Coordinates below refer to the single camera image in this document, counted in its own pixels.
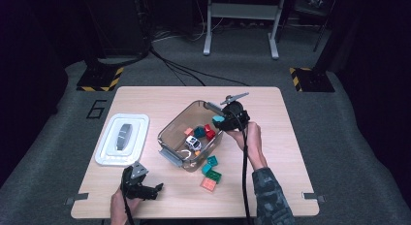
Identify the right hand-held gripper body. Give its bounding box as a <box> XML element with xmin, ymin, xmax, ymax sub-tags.
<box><xmin>220</xmin><ymin>92</ymin><xmax>251</xmax><ymax>132</ymax></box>

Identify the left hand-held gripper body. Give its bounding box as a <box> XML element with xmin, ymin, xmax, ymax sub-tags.
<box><xmin>119</xmin><ymin>161</ymin><xmax>156</xmax><ymax>201</ymax></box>

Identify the white toy car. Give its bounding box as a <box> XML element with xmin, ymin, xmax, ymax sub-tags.
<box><xmin>184</xmin><ymin>135</ymin><xmax>203</xmax><ymax>152</ymax></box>

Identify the clear brown plastic storage box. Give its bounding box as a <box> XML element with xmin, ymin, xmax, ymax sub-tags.
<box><xmin>156</xmin><ymin>99</ymin><xmax>231</xmax><ymax>173</ymax></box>

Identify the salmon pink toy block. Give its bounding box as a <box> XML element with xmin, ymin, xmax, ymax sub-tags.
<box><xmin>200</xmin><ymin>177</ymin><xmax>217</xmax><ymax>192</ymax></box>

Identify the green toy block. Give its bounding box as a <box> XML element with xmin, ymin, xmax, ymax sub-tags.
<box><xmin>205</xmin><ymin>169</ymin><xmax>223</xmax><ymax>184</ymax></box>

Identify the person's right hand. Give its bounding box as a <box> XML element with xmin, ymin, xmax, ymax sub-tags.
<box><xmin>226</xmin><ymin>121</ymin><xmax>265</xmax><ymax>161</ymax></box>

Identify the person's left hand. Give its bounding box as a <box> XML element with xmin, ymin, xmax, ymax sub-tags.
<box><xmin>110</xmin><ymin>189</ymin><xmax>143</xmax><ymax>219</ymax></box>

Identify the white bin lid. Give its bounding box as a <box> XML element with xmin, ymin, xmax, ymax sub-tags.
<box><xmin>94</xmin><ymin>112</ymin><xmax>150</xmax><ymax>167</ymax></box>

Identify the black stand striped base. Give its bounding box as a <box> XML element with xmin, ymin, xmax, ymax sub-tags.
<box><xmin>289</xmin><ymin>67</ymin><xmax>336</xmax><ymax>93</ymax></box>
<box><xmin>76</xmin><ymin>67</ymin><xmax>125</xmax><ymax>93</ymax></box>

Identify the black equipment cabinet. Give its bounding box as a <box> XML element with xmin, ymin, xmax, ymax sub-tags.
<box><xmin>80</xmin><ymin>0</ymin><xmax>153</xmax><ymax>58</ymax></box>

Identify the left hand-held gripper black cable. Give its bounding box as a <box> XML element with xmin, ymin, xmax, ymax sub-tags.
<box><xmin>119</xmin><ymin>182</ymin><xmax>134</xmax><ymax>225</ymax></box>

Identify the hand-held gripper black cable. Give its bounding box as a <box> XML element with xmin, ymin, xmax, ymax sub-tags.
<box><xmin>119</xmin><ymin>182</ymin><xmax>134</xmax><ymax>225</ymax></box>
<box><xmin>233</xmin><ymin>110</ymin><xmax>253</xmax><ymax>225</ymax></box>

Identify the black floor cable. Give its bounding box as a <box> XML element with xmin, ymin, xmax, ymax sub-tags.
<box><xmin>151</xmin><ymin>49</ymin><xmax>206</xmax><ymax>87</ymax></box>
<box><xmin>149</xmin><ymin>48</ymin><xmax>250</xmax><ymax>87</ymax></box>

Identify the right hand-held gripper black cable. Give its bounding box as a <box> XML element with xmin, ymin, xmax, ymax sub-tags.
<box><xmin>233</xmin><ymin>110</ymin><xmax>253</xmax><ymax>225</ymax></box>

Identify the grey table bracket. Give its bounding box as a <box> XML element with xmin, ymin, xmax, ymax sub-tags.
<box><xmin>65</xmin><ymin>193</ymin><xmax>89</xmax><ymax>206</ymax></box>
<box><xmin>301</xmin><ymin>192</ymin><xmax>326</xmax><ymax>204</ymax></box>

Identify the white metal desk frame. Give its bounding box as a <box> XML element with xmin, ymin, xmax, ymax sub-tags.
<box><xmin>203</xmin><ymin>0</ymin><xmax>289</xmax><ymax>60</ymax></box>

